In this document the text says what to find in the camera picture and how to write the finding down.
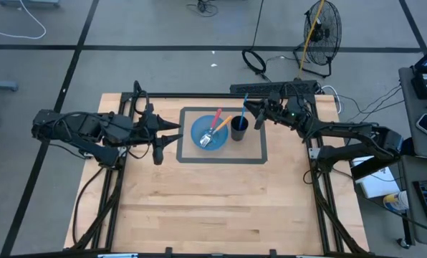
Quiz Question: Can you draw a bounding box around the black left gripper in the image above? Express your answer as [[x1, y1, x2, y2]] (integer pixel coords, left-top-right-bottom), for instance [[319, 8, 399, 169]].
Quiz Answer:
[[121, 104, 184, 167]]

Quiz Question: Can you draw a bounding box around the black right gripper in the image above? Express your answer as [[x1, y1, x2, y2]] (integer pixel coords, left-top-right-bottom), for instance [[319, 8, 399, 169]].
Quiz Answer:
[[243, 90, 310, 131]]

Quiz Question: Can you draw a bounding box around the long blue straw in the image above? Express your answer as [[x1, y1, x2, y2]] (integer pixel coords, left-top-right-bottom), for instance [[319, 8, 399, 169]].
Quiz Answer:
[[237, 93, 250, 131]]

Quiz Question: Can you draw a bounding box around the black cup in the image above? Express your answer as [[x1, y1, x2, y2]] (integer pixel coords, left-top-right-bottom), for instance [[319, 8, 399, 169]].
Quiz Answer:
[[229, 115, 250, 143]]

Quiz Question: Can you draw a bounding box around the blue plastic bowl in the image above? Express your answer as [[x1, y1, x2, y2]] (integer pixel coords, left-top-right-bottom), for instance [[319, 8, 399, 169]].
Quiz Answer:
[[190, 114, 230, 152]]

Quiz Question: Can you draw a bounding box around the metal spoon orange handle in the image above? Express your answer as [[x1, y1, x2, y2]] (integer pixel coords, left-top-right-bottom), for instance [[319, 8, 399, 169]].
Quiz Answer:
[[204, 115, 234, 144]]

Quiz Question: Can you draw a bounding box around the metal fork pink handle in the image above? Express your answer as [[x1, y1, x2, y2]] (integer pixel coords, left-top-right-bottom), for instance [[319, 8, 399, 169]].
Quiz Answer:
[[198, 107, 224, 149]]

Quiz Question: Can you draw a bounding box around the black perforated box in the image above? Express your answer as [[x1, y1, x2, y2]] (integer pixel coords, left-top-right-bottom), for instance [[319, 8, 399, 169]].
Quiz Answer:
[[229, 80, 320, 97]]

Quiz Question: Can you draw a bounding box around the grey-bordered clear mat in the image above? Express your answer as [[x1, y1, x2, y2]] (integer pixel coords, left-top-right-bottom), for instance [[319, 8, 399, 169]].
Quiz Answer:
[[176, 106, 269, 165]]

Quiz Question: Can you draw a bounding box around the black floor fan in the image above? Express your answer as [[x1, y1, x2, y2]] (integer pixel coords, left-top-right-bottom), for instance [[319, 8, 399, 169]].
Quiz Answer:
[[293, 0, 343, 79]]

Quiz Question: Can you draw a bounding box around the white box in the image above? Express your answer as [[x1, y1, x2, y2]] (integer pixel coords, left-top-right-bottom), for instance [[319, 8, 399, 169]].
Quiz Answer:
[[352, 156, 401, 199]]

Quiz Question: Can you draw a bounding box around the grey side table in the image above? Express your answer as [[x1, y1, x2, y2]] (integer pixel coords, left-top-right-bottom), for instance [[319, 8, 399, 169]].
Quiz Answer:
[[398, 66, 427, 158]]

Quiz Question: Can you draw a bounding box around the wipes canister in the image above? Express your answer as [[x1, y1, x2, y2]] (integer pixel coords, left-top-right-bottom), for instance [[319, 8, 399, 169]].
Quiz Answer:
[[382, 191, 411, 213]]

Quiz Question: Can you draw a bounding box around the black device with labels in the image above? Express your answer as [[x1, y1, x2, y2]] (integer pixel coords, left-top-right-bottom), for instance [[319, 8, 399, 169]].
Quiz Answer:
[[411, 70, 427, 100]]

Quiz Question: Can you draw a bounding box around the grey keyboard table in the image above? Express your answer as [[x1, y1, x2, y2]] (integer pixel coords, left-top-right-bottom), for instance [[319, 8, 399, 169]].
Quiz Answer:
[[399, 154, 427, 248]]

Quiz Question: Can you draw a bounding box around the black aluminium table frame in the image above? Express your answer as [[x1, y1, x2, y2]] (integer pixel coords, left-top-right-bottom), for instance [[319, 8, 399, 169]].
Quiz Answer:
[[63, 80, 371, 258]]

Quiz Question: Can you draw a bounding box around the black coiled cable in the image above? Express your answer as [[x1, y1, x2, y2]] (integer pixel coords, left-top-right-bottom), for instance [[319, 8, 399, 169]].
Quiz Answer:
[[241, 0, 272, 82]]

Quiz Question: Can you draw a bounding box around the yellow cable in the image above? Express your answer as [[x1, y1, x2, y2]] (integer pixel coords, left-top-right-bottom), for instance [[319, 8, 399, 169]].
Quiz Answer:
[[297, 0, 326, 81]]

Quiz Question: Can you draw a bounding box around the black cable tangle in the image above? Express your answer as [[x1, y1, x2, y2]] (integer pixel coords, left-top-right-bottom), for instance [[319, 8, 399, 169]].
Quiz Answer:
[[186, 0, 220, 18]]

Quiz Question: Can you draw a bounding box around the white floor cable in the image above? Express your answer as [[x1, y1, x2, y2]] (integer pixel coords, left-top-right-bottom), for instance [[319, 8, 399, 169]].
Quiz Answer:
[[0, 0, 47, 41]]

